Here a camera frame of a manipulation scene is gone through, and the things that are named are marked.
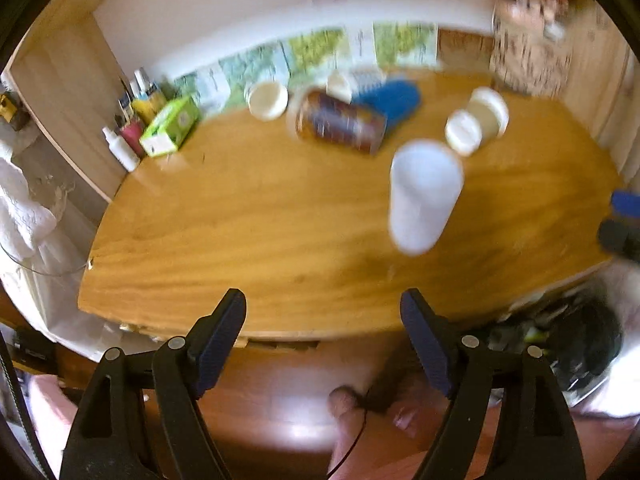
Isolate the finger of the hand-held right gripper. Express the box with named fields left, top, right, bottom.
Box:
left=598, top=217, right=640, bottom=255
left=611, top=189, right=640, bottom=222

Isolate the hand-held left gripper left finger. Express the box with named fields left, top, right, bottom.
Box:
left=60, top=287, right=248, bottom=480

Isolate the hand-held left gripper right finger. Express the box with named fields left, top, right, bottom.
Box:
left=400, top=287, right=587, bottom=480

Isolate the translucent white plastic cup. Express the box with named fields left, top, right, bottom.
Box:
left=389, top=139, right=465, bottom=256

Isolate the white paper cup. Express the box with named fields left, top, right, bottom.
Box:
left=467, top=86, right=510, bottom=139

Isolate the person's bare foot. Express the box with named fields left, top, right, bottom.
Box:
left=327, top=375, right=501, bottom=480

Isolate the black bag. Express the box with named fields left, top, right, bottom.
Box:
left=492, top=297, right=624, bottom=407

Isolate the white round lid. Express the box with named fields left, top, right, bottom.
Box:
left=444, top=108, right=484, bottom=157

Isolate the woven basket with toys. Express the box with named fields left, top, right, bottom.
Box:
left=489, top=0, right=574, bottom=97

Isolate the white plastic bottle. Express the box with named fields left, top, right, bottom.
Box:
left=102, top=126, right=141, bottom=173

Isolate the green tissue box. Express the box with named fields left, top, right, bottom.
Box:
left=139, top=94, right=201, bottom=157

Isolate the pink container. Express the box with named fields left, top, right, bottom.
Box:
left=120, top=115, right=146, bottom=156

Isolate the brown printed can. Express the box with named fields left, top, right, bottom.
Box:
left=287, top=88, right=389, bottom=156

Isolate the white lace cloth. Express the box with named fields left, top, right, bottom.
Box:
left=0, top=125, right=71, bottom=261

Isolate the yellow packet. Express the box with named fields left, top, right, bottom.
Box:
left=130, top=97, right=166, bottom=124

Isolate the blue cloth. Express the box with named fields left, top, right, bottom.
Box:
left=352, top=77, right=422, bottom=127

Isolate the white round bowl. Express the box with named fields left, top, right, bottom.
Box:
left=248, top=81, right=290, bottom=121

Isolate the white gridded container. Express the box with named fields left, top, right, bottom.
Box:
left=352, top=67, right=389, bottom=94

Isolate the clear spray bottle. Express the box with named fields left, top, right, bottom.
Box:
left=132, top=67, right=152, bottom=101

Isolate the wooden cabinet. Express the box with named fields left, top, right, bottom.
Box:
left=9, top=12, right=132, bottom=204

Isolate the yellow toy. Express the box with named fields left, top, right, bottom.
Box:
left=0, top=92, right=29, bottom=127

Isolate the thin black cable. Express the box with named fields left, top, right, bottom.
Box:
left=326, top=385, right=373, bottom=478

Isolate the green printed wall map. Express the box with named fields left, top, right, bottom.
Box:
left=372, top=21, right=439, bottom=67
left=217, top=44, right=291, bottom=94
left=282, top=26, right=351, bottom=79
left=172, top=71, right=221, bottom=112

